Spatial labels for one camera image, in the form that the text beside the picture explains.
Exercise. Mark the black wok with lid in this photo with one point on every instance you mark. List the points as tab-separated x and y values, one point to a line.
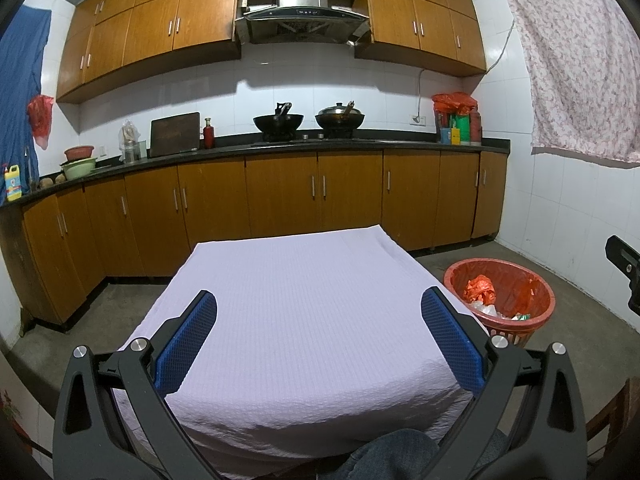
340	120

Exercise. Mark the red plastic bag over bottles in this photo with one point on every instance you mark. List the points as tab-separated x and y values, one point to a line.
452	102

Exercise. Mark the hanging blue cloth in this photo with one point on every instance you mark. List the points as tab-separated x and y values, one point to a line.
20	70

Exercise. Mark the black gas stove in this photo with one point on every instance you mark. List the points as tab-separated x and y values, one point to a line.
310	139

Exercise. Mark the yellow detergent bottle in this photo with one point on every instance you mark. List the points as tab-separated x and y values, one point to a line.
13	187

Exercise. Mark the small yellow box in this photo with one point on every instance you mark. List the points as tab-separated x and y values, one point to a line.
455	137

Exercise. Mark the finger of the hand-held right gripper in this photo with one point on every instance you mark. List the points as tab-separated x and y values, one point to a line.
622	255

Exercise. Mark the steel range hood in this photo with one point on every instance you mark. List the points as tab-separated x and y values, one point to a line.
300	15

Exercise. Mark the red plastic bag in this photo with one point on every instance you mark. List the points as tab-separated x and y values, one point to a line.
452	102
479	290
40	120

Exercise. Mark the pink floral curtain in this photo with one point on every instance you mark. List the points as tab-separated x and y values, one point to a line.
575	70

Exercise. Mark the dark bottle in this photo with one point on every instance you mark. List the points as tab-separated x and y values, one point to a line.
441	122

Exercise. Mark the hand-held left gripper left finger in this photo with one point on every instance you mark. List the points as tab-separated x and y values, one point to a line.
185	342

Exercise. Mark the wooden base cabinets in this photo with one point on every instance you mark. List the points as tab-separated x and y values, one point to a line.
280	195

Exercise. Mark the red plastic basin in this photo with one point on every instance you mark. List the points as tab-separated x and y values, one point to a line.
79	152

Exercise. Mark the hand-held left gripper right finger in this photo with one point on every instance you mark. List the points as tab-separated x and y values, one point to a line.
452	342

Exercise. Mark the wooden chair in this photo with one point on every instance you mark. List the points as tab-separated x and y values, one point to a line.
607	420

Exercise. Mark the hanging red plastic bag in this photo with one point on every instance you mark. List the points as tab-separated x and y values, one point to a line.
40	120

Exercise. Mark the clear plastic bag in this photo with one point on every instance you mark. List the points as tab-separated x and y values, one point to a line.
487	310

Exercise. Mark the red plastic lattice basket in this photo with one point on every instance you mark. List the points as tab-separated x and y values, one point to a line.
520	332

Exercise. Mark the dark wooden cutting board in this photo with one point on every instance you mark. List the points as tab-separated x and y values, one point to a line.
175	135

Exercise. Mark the green carton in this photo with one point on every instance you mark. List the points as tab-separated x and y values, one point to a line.
462	122

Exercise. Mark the small red bottle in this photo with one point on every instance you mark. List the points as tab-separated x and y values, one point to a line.
208	136

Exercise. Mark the person's jeans leg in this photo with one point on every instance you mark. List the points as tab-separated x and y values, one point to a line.
390	455

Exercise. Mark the tall red jar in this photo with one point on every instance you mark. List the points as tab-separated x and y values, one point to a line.
476	127

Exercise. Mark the wooden wall cabinets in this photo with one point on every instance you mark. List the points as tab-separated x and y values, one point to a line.
150	30

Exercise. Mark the black kitchen countertop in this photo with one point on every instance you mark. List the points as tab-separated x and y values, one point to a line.
400	146

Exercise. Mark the green plastic bag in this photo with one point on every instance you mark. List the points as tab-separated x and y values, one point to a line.
522	316

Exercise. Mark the pale lavender tablecloth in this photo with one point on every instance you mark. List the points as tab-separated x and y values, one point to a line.
310	310

